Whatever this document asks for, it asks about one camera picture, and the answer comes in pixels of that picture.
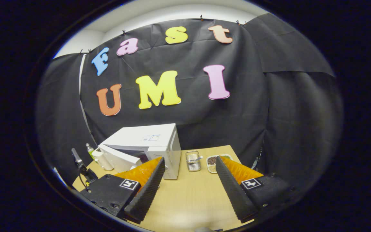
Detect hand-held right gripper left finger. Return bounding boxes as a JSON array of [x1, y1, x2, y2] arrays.
[[79, 157, 166, 224]]

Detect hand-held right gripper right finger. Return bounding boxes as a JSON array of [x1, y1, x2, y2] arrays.
[[215, 156, 294, 223]]

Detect white microwave oven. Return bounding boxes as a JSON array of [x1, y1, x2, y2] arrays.
[[99, 123, 182, 180]]

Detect white divided tray of beans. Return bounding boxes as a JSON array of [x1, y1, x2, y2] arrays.
[[206, 154, 233, 174]]

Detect metal wire basket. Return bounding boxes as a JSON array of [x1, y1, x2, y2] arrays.
[[185, 150, 202, 172]]

